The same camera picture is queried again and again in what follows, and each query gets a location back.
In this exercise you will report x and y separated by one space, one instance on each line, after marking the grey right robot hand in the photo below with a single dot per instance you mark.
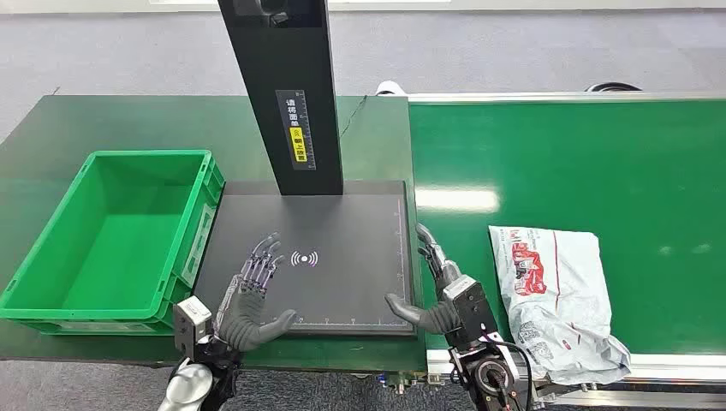
434 320

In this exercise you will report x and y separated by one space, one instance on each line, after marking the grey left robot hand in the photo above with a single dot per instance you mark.
246 323

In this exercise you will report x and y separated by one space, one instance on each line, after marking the white package with red print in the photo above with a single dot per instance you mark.
556 300

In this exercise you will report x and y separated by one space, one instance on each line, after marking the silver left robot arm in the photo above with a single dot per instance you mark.
190 388

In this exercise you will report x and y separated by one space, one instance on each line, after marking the black inbound scanner machine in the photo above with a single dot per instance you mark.
340 272

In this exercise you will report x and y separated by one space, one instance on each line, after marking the green conveyor belt machine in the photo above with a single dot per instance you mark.
567 159

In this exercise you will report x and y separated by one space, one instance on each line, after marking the small metal fittings under table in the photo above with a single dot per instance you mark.
400 383

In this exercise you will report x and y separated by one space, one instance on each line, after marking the green plastic crate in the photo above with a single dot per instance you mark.
113 255

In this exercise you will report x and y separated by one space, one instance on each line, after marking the black yellow label sticker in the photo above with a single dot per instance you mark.
297 130

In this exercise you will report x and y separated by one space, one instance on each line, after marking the small white round object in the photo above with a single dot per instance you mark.
390 88

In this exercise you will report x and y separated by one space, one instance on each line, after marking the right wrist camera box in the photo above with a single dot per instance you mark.
473 309

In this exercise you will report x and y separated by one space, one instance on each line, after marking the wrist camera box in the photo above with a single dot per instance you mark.
473 309
192 320

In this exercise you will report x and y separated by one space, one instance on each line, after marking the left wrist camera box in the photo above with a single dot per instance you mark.
192 320

